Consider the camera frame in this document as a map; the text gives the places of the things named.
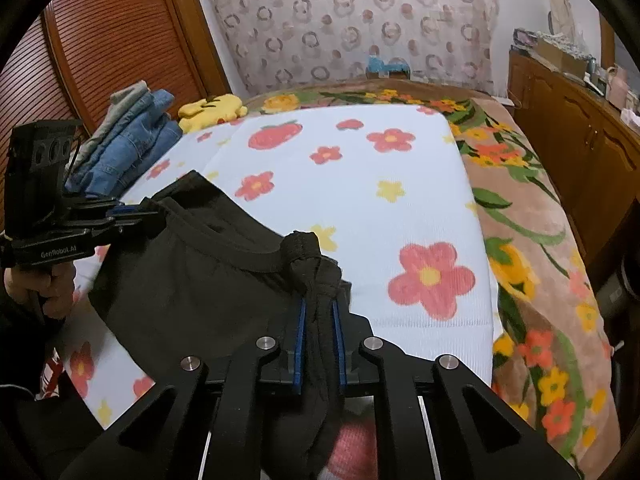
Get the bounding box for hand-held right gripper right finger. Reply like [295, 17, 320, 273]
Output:
[332, 302, 583, 480]

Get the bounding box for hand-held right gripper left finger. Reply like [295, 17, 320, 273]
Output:
[65, 300, 308, 480]

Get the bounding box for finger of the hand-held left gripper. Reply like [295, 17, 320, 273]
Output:
[90, 214, 169, 235]
[65, 197, 167, 219]

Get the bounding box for black pants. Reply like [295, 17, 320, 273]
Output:
[87, 170, 356, 480]

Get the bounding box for grey folded pants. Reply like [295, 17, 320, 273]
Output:
[75, 80, 151, 161]

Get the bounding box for person's left hand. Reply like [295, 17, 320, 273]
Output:
[5, 261, 78, 319]

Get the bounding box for light blue folded jeans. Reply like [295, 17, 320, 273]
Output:
[85, 89, 183, 171]

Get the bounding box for yellow plush toy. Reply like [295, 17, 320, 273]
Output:
[177, 92, 248, 133]

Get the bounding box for white floral bed sheet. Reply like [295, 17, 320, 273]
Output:
[50, 105, 501, 480]

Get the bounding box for wooden louvered wardrobe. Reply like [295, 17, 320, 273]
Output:
[0, 0, 231, 241]

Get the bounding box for person's dark clothing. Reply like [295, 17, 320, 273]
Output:
[0, 290, 116, 480]

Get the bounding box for brown floral blanket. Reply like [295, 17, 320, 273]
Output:
[242, 77, 623, 480]

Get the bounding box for blue plush toy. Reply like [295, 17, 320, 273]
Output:
[367, 55, 411, 78]

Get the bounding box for grey cylindrical object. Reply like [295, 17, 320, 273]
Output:
[597, 255, 640, 321]

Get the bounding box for wooden cabinet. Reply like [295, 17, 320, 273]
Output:
[507, 45, 640, 271]

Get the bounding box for patterned pouch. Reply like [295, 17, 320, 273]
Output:
[512, 27, 538, 51]

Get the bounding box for cardboard box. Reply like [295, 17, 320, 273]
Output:
[535, 37, 588, 78]

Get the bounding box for pink container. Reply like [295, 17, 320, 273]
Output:
[607, 65, 632, 106]

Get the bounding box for ring patterned cloth cover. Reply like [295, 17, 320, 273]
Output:
[205, 0, 501, 98]

